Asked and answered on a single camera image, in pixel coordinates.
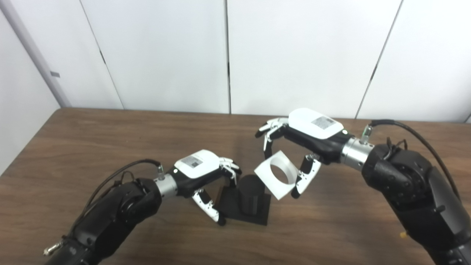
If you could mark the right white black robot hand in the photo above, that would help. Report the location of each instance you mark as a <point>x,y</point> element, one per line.
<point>312,127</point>

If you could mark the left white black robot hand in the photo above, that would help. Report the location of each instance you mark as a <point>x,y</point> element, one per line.
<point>197,163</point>

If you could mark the black peg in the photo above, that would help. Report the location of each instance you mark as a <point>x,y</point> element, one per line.
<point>250,202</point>

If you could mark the white square piece with hole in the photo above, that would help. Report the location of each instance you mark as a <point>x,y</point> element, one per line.
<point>265,173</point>

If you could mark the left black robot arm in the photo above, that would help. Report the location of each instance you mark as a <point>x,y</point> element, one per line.
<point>114,217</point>

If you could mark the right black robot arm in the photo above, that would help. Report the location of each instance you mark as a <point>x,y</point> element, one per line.
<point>415,191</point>

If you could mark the small gray tag on post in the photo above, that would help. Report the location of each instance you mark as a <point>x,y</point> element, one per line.
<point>55,74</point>

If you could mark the gray wall corner post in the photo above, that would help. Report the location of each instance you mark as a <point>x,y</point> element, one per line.
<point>33,51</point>

